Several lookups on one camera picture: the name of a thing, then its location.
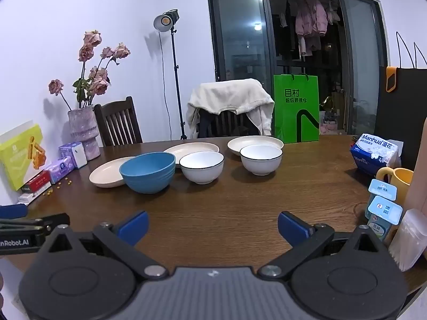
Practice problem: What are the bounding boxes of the yellow-green snack box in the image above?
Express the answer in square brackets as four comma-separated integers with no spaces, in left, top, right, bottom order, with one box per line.
[0,123,46,191]

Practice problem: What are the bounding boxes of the dark wooden chair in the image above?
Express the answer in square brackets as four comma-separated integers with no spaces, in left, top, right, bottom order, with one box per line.
[198,108,261,139]
[94,96,143,147]

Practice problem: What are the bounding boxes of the red box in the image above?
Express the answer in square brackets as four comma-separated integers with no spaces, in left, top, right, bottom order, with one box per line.
[21,170,52,194]

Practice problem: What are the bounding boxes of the light blue yogurt cup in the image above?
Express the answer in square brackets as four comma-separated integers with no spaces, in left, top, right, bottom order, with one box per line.
[368,179,398,204]
[364,195,404,242]

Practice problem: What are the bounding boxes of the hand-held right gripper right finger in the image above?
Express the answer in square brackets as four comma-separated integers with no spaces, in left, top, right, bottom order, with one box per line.
[257,211,389,281]

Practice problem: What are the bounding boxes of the yellow mug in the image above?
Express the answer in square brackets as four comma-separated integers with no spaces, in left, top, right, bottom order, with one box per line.
[376,167,415,207]

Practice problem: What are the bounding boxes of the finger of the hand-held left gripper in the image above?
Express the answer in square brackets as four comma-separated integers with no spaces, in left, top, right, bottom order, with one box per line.
[0,203,28,219]
[0,213,70,233]

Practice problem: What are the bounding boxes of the scattered yellow corn kernels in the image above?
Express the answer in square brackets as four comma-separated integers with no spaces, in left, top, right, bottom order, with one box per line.
[42,177,74,197]

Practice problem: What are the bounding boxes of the black paper bag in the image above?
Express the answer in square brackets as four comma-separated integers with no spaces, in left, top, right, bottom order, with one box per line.
[374,31,427,147]

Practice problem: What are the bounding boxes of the hanging pink clothes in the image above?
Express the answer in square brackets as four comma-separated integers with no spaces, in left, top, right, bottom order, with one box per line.
[279,0,341,57]

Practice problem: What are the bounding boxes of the studio light on stand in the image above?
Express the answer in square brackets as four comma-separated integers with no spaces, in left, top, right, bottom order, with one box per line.
[153,9,189,141]

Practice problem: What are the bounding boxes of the flat purple tissue pack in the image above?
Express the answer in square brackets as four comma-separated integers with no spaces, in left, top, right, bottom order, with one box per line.
[44,156,74,185]

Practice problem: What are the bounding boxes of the sliding glass door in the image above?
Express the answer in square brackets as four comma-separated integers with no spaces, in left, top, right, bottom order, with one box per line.
[206,0,389,137]

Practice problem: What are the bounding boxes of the white book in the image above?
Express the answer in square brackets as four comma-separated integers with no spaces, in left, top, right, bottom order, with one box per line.
[17,190,45,206]

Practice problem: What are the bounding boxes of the blue bowl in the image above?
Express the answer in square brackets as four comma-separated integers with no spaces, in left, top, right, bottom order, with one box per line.
[119,152,176,194]

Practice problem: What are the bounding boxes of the green paper bag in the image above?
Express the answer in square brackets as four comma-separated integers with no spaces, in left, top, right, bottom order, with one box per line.
[274,73,320,144]

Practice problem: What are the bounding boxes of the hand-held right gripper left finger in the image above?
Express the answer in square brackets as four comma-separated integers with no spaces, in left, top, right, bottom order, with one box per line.
[40,211,169,281]

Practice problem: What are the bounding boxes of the cream jacket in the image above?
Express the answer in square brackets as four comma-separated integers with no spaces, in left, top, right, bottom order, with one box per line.
[186,79,275,138]

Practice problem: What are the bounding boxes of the dried pink roses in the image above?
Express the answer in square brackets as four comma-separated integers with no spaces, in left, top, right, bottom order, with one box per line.
[48,30,131,110]

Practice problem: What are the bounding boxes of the translucent plastic container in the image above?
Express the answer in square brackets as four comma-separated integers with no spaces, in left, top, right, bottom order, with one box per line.
[389,208,427,272]

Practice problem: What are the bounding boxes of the blue tissue pack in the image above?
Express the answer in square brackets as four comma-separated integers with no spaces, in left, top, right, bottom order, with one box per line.
[350,133,402,177]

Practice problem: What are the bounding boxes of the pink textured vase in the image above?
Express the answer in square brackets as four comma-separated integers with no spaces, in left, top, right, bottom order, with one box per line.
[68,106,101,161]

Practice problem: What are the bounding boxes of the white bowl with black rim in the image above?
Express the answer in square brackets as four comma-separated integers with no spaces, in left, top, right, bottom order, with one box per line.
[240,145,283,176]
[179,151,224,185]

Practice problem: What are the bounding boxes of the cream plate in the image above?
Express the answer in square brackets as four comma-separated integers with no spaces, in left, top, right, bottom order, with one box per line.
[227,136,284,157]
[163,142,220,161]
[89,156,137,188]

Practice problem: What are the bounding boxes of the purple and white tissue pack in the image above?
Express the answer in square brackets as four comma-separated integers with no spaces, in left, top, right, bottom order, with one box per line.
[59,142,88,169]

